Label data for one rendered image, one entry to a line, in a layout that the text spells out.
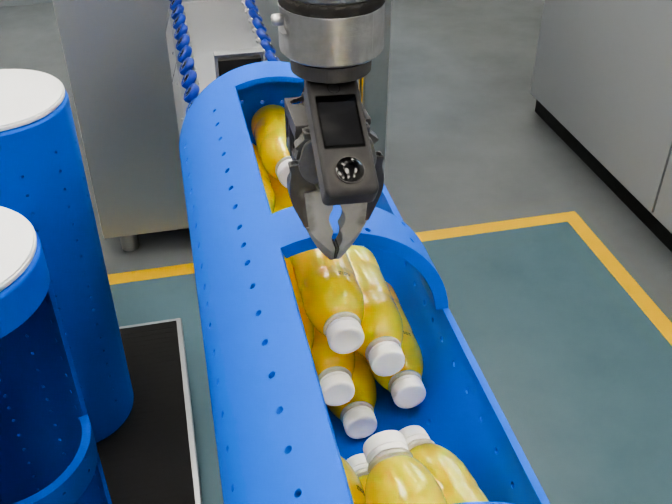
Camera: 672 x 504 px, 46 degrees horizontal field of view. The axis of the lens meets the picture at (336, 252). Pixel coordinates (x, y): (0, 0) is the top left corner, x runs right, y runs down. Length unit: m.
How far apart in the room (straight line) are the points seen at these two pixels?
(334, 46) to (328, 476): 0.34
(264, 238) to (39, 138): 0.84
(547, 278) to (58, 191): 1.76
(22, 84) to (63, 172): 0.20
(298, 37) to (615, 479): 1.79
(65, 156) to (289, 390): 1.07
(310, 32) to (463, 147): 2.95
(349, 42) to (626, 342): 2.11
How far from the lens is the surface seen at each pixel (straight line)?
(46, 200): 1.66
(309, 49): 0.66
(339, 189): 0.64
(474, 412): 0.87
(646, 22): 3.09
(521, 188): 3.32
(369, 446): 0.71
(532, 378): 2.46
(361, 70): 0.68
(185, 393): 2.18
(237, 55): 1.66
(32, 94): 1.68
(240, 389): 0.73
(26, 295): 1.19
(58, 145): 1.64
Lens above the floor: 1.70
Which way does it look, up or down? 36 degrees down
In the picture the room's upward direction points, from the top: straight up
